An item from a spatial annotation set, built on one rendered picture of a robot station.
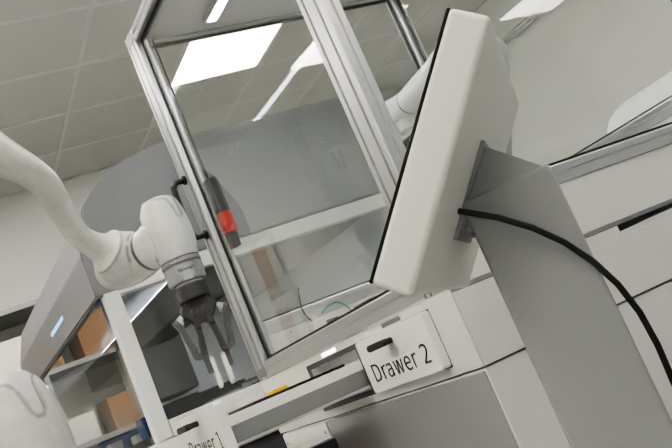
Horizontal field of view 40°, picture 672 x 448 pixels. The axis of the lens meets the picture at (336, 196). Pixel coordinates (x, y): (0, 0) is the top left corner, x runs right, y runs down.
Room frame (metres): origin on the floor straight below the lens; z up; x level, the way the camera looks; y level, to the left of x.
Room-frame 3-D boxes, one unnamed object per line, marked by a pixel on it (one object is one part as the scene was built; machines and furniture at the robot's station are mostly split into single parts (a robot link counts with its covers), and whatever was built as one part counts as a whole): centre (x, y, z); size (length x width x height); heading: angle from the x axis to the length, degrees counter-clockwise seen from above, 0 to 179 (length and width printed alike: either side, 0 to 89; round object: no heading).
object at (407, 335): (1.81, 0.01, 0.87); 0.29 x 0.02 x 0.11; 29
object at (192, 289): (2.02, 0.38, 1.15); 0.08 x 0.07 x 0.09; 108
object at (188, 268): (2.02, 0.38, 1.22); 0.09 x 0.09 x 0.06
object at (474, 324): (2.28, -0.28, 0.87); 1.02 x 0.95 x 0.14; 29
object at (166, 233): (2.03, 0.39, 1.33); 0.13 x 0.11 x 0.16; 57
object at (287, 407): (2.03, 0.26, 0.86); 0.40 x 0.26 x 0.06; 119
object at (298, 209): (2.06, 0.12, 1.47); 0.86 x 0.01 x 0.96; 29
